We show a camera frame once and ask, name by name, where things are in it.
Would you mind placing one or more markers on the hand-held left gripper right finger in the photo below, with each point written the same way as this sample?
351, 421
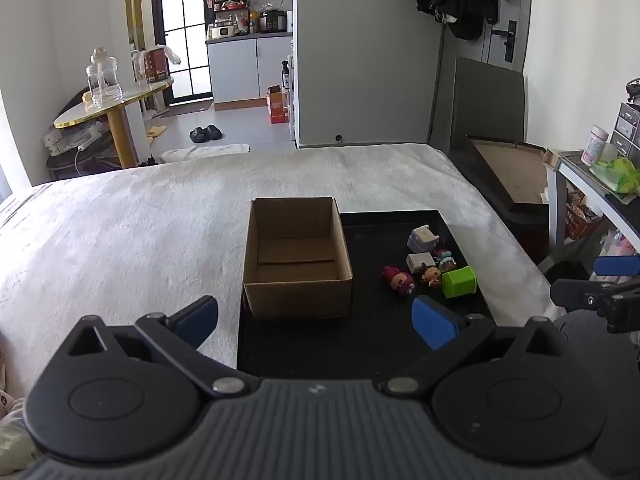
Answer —
435, 325

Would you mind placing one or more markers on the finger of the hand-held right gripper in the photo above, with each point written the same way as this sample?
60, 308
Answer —
617, 266
575, 294

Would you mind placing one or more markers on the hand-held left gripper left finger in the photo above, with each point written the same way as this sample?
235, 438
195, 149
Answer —
197, 317

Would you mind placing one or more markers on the green toy cube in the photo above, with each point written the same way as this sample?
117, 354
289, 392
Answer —
459, 282

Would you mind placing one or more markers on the red toy figurine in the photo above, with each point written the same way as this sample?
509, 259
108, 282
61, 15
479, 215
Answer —
398, 280

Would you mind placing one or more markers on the white charger plug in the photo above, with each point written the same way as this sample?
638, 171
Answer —
419, 262

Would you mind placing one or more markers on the black plastic tray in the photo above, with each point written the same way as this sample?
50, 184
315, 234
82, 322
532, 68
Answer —
370, 330

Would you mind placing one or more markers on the teal toy figurine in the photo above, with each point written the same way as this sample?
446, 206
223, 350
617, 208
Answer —
445, 260

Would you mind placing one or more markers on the brown cardboard box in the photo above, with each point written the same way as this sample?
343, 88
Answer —
295, 260

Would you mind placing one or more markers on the red storage basket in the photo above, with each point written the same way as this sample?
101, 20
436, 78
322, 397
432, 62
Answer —
582, 217

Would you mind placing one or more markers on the green packet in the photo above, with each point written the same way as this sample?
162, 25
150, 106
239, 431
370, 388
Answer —
622, 175

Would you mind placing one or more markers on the white side desk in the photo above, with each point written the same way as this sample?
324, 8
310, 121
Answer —
580, 172

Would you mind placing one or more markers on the pink-lidded white bottle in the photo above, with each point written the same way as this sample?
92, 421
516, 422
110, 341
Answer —
594, 146

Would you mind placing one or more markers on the grey drawer organizer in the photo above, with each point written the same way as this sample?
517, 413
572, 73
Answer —
627, 127

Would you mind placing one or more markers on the black slipper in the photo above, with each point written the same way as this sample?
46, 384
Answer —
214, 131
198, 135

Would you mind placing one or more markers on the yellow slipper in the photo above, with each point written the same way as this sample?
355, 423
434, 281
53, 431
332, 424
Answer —
156, 131

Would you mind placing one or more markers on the dark bag under table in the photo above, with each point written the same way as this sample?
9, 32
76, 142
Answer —
75, 165

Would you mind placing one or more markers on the brown door mat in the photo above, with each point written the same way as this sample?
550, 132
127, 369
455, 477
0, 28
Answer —
187, 109

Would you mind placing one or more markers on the dark grey board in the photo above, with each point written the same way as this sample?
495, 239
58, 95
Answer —
487, 100

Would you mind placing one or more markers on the crumpled clothes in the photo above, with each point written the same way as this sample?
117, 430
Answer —
12, 430

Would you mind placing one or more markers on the white power strip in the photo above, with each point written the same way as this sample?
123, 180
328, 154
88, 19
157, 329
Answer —
70, 140

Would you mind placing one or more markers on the orange cardboard box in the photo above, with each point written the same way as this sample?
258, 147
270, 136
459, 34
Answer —
276, 107

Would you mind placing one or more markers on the round gold-rimmed table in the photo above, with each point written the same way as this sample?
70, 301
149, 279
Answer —
120, 105

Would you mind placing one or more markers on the black door lock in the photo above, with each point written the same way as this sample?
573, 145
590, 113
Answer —
510, 40

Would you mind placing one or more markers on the red paper bag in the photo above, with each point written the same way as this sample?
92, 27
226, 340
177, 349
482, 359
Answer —
156, 66

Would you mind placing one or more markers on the white kitchen cabinet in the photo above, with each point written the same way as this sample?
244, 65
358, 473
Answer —
247, 67

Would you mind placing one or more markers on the clear glass bottle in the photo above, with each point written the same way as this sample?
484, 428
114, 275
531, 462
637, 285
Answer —
103, 77

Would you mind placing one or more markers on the dark spray bottle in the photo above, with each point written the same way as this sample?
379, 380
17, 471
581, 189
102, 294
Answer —
285, 75

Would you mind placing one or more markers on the white cooking pot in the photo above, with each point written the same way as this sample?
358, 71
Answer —
222, 31

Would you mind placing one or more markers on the black-framed glass door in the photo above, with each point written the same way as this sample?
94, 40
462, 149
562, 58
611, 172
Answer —
182, 30

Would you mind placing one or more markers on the black rice cooker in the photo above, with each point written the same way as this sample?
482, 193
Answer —
274, 21

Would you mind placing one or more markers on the kitchen spice rack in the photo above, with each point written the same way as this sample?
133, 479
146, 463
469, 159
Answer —
230, 2

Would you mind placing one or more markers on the black frame with brown backing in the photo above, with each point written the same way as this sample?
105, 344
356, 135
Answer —
515, 175

